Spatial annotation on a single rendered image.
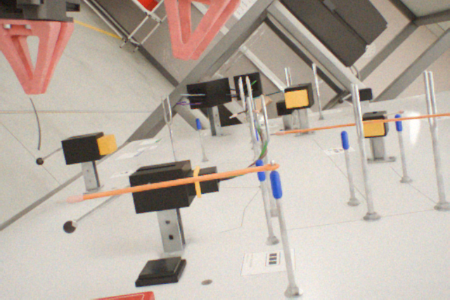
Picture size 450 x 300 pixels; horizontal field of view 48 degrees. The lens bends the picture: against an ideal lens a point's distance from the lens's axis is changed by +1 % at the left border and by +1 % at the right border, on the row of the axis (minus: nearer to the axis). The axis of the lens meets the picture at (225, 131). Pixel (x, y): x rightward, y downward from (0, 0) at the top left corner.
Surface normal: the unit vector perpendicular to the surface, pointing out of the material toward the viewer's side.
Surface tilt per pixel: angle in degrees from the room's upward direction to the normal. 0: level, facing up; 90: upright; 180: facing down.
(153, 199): 92
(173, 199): 92
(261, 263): 53
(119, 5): 90
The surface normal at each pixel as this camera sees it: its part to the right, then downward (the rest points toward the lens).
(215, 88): 0.76, -0.04
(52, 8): 0.99, 0.04
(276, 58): -0.18, 0.04
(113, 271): -0.17, -0.98
